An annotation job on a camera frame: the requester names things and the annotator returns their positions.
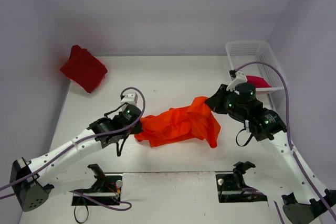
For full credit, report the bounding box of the orange t shirt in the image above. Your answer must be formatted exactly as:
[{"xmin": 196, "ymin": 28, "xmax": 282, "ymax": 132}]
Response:
[{"xmin": 134, "ymin": 97, "xmax": 221, "ymax": 148}]

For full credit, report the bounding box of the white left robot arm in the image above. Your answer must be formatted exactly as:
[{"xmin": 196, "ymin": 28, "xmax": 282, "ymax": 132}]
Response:
[{"xmin": 10, "ymin": 103, "xmax": 143, "ymax": 212}]

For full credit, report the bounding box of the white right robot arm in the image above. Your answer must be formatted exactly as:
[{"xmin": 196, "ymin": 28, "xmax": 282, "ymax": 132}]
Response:
[{"xmin": 205, "ymin": 83, "xmax": 335, "ymax": 223}]

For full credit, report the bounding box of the magenta t shirt in basket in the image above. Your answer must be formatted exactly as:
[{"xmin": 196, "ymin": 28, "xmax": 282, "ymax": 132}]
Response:
[{"xmin": 246, "ymin": 76, "xmax": 271, "ymax": 88}]

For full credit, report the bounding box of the white plastic basket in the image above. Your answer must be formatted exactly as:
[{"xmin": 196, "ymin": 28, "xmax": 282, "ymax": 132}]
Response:
[{"xmin": 224, "ymin": 40, "xmax": 289, "ymax": 95}]

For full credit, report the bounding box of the folded dark red t shirt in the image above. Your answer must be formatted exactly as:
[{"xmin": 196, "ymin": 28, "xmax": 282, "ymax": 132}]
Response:
[{"xmin": 60, "ymin": 45, "xmax": 108, "ymax": 93}]

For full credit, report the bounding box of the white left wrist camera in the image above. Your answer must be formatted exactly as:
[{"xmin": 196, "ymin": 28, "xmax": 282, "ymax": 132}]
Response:
[{"xmin": 120, "ymin": 92, "xmax": 139, "ymax": 105}]

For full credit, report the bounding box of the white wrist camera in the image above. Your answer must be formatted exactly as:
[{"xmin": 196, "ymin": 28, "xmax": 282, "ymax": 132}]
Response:
[
  {"xmin": 120, "ymin": 92, "xmax": 139, "ymax": 105},
  {"xmin": 226, "ymin": 70, "xmax": 247, "ymax": 91}
]

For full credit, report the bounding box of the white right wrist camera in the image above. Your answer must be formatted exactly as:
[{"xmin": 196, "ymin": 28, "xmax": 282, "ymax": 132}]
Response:
[{"xmin": 226, "ymin": 70, "xmax": 247, "ymax": 91}]

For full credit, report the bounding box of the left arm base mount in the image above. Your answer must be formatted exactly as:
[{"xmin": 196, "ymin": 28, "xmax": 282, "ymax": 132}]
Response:
[{"xmin": 74, "ymin": 164, "xmax": 123, "ymax": 206}]

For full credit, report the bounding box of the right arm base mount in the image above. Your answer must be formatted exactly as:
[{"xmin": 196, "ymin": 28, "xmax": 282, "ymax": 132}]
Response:
[{"xmin": 215, "ymin": 161, "xmax": 267, "ymax": 203}]

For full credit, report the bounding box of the black cable loop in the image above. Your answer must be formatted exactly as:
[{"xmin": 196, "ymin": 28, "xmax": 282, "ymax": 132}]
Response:
[{"xmin": 73, "ymin": 204, "xmax": 90, "ymax": 223}]

